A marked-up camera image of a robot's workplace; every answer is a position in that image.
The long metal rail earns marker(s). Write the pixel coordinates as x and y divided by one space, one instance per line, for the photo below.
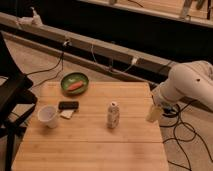
109 59

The small white bottle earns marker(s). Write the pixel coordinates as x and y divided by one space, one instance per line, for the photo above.
113 115

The black smartphone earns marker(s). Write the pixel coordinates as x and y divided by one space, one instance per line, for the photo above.
65 105

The white fixture on rail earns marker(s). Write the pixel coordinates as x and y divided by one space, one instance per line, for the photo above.
34 20

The orange carrot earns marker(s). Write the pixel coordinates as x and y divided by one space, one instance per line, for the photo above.
75 86

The white paper cup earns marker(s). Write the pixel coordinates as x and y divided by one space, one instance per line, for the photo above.
48 116

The green bowl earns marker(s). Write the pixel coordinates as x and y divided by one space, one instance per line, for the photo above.
72 78

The cream robot end tip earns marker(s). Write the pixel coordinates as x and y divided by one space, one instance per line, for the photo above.
154 114

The black chair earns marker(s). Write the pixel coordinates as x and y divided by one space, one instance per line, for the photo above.
15 90

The small white card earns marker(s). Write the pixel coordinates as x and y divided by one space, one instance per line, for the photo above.
67 114

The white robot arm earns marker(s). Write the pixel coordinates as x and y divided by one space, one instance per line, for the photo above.
190 79

